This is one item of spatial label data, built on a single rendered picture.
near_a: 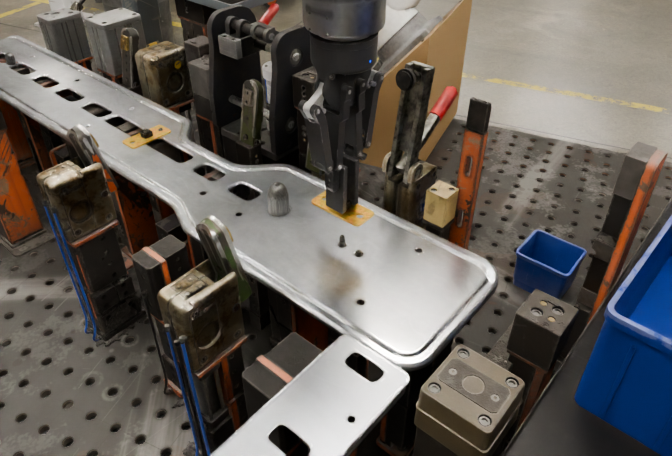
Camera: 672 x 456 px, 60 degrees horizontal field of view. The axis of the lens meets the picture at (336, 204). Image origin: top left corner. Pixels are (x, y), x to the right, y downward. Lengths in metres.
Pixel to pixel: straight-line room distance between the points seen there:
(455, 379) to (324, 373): 0.15
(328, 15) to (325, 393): 0.39
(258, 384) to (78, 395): 0.48
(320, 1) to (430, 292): 0.38
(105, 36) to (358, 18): 0.85
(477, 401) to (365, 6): 0.40
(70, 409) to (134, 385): 0.10
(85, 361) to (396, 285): 0.61
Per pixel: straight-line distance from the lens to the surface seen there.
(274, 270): 0.78
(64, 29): 1.63
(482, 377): 0.61
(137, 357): 1.12
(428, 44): 1.35
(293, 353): 0.71
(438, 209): 0.83
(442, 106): 0.90
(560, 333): 0.64
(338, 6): 0.61
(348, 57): 0.63
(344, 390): 0.65
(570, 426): 0.64
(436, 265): 0.80
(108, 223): 1.04
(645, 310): 0.77
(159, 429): 1.02
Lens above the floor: 1.53
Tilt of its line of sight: 36 degrees down
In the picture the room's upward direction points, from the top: straight up
